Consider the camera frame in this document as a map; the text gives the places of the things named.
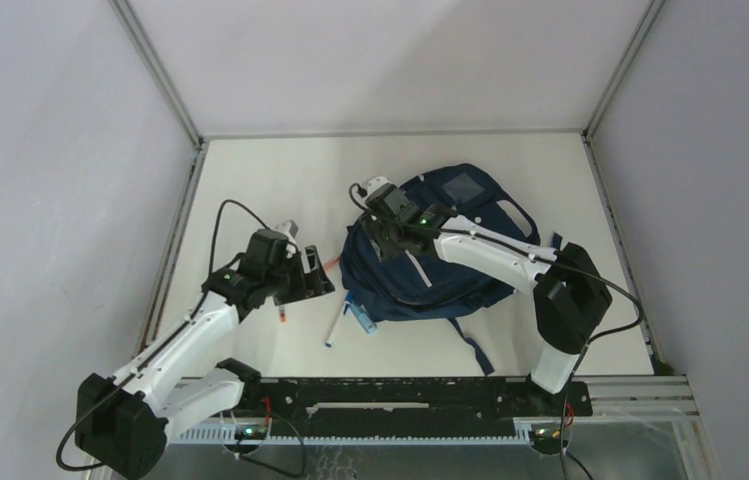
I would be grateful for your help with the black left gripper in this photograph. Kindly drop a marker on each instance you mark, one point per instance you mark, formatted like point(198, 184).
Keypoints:
point(317, 282)

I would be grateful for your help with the white marker blue cap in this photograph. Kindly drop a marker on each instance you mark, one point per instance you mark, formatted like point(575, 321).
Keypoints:
point(332, 332)

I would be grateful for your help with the orange pen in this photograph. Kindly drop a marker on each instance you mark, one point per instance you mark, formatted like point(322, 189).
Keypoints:
point(331, 264)

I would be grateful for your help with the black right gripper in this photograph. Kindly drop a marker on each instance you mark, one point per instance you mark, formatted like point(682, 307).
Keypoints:
point(372, 229)

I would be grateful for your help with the navy blue student backpack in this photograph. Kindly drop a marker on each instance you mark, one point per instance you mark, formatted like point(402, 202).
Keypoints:
point(410, 288)

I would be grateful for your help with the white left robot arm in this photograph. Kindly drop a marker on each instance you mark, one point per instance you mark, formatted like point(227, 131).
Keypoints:
point(127, 420)

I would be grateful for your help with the black mounting rail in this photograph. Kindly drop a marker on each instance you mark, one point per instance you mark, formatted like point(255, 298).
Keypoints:
point(404, 408)

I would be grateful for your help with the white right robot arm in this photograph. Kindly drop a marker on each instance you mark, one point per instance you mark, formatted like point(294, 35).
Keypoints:
point(569, 297)

